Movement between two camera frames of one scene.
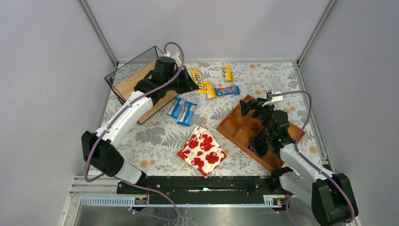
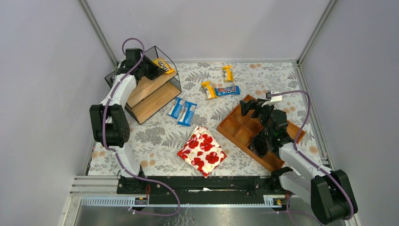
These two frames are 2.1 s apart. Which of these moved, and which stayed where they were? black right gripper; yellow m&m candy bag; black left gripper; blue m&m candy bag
Moved: black left gripper; yellow m&m candy bag
Stayed: blue m&m candy bag; black right gripper
